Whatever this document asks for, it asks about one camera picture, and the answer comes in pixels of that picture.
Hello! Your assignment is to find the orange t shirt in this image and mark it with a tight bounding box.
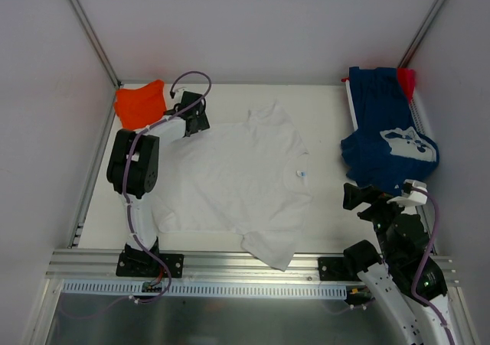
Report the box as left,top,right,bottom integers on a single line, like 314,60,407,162
114,80,167,131

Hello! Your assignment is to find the white t shirt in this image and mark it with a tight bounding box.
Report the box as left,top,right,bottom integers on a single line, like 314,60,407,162
150,102,312,271

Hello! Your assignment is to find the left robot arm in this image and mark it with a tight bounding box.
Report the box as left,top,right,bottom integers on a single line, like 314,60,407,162
106,91,210,276

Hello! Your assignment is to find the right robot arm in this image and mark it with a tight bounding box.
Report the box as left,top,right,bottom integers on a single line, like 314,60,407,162
342,180,457,344

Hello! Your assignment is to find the blue printed t shirt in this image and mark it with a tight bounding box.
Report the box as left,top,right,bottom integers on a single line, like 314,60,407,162
340,67,439,197

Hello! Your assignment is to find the white perforated basket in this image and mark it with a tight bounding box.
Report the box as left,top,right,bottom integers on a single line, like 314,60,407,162
342,79,434,138

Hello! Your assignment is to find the red t shirt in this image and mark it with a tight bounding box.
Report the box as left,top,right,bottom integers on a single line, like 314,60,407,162
397,68,417,103

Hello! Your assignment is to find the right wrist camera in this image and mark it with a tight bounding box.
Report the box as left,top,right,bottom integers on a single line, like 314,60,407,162
387,180,427,207

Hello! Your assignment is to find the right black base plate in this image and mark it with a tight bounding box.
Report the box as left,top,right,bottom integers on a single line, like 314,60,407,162
317,256,352,282

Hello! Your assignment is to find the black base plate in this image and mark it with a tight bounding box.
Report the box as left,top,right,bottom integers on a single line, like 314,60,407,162
317,256,352,282
116,249,185,278

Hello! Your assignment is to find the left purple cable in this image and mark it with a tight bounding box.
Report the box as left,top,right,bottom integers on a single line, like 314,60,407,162
122,71,214,304

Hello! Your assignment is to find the aluminium mounting rail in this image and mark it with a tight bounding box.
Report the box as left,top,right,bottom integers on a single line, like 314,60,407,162
44,247,459,285

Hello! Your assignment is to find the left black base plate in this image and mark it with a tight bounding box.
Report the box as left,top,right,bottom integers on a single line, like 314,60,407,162
116,249,185,278

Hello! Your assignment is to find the white slotted cable duct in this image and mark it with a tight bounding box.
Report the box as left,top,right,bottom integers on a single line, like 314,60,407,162
62,279,348,301

